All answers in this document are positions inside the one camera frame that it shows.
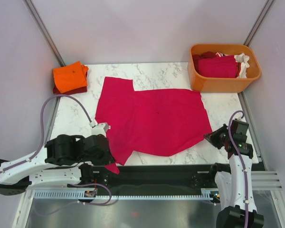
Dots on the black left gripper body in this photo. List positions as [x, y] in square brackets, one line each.
[102, 159]

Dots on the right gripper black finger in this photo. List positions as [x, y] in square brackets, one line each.
[217, 138]
[230, 150]

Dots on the crimson pink t-shirt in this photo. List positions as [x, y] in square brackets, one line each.
[160, 122]

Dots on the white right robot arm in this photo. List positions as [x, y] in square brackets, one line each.
[234, 183]

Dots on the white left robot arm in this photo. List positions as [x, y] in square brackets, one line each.
[18, 175]

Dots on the orange plastic basket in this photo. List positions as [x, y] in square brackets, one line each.
[222, 85]

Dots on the crimson t-shirt in basket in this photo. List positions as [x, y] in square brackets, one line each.
[210, 68]

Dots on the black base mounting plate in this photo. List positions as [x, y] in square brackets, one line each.
[154, 179]

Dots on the folded orange t-shirt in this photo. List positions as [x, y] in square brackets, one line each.
[70, 77]

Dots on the white t-shirt red print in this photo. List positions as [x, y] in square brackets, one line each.
[234, 66]

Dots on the dark red garment in basket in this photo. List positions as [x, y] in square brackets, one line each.
[204, 55]

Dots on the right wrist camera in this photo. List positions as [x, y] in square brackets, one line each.
[239, 127]

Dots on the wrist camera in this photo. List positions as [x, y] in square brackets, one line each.
[99, 128]
[239, 127]

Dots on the aluminium extrusion rail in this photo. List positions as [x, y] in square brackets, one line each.
[265, 180]

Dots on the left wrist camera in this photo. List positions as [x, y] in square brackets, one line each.
[99, 128]

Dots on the white slotted cable duct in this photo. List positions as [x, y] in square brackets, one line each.
[83, 194]

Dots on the right aluminium corner post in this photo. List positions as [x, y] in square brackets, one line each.
[259, 21]

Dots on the aluminium corner post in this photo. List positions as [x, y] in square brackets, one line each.
[43, 29]
[259, 21]

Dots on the left aluminium corner post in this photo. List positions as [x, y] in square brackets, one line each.
[43, 29]

